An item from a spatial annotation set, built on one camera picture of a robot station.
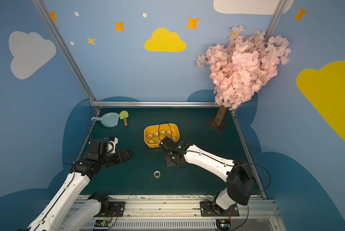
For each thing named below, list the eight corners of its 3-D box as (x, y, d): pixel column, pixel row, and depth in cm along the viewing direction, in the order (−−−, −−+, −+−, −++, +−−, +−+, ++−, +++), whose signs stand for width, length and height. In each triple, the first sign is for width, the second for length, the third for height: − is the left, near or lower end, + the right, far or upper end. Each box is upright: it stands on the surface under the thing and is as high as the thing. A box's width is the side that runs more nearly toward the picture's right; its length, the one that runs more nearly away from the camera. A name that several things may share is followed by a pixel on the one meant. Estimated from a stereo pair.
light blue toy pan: (88, 127, 111) (87, 125, 110) (95, 114, 120) (94, 112, 118) (116, 127, 112) (116, 125, 110) (121, 114, 120) (120, 112, 119)
